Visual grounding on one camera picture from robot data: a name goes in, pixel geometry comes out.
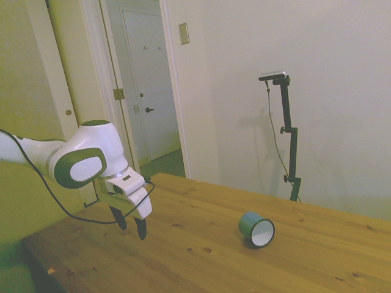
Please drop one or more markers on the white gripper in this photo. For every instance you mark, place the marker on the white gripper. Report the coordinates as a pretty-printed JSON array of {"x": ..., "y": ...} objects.
[{"x": 141, "y": 205}]

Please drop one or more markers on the teal enamel mug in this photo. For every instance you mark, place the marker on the teal enamel mug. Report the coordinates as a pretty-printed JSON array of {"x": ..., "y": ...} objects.
[{"x": 248, "y": 224}]

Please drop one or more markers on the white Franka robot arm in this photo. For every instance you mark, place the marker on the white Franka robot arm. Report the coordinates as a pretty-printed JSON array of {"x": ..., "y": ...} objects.
[{"x": 91, "y": 137}]

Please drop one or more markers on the round brass door knob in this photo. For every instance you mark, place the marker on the round brass door knob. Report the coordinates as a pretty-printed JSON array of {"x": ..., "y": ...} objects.
[{"x": 68, "y": 112}]

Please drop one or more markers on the brass door hinge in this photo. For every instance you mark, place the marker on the brass door hinge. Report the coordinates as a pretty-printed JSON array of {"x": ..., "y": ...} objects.
[{"x": 118, "y": 94}]

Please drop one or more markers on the open cream door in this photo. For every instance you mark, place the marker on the open cream door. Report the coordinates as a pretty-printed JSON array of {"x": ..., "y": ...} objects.
[{"x": 85, "y": 76}]

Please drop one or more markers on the white closed hallway door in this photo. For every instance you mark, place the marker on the white closed hallway door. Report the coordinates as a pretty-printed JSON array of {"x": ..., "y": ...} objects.
[{"x": 152, "y": 67}]

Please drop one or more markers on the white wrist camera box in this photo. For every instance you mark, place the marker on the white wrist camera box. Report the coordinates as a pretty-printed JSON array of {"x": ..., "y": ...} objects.
[{"x": 126, "y": 183}]

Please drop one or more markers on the black camera stand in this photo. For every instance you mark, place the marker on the black camera stand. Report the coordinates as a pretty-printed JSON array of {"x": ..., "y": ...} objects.
[
  {"x": 294, "y": 146},
  {"x": 272, "y": 131}
]

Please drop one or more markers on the beige wall switch plate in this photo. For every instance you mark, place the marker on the beige wall switch plate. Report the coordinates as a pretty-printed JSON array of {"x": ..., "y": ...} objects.
[{"x": 184, "y": 33}]

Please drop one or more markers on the grey stereo camera bar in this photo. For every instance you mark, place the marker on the grey stereo camera bar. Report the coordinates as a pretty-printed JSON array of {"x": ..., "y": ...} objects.
[{"x": 273, "y": 75}]

